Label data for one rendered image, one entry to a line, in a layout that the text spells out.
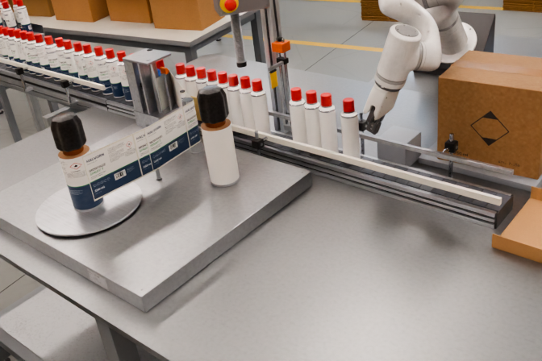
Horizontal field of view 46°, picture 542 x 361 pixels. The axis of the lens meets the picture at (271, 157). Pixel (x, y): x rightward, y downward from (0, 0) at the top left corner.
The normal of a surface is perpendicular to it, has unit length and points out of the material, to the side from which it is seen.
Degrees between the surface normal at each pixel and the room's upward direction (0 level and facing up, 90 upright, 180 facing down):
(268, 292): 0
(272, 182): 0
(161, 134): 90
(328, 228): 0
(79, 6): 90
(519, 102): 90
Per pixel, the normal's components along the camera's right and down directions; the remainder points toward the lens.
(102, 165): 0.69, 0.28
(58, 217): -0.11, -0.87
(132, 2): -0.49, 0.47
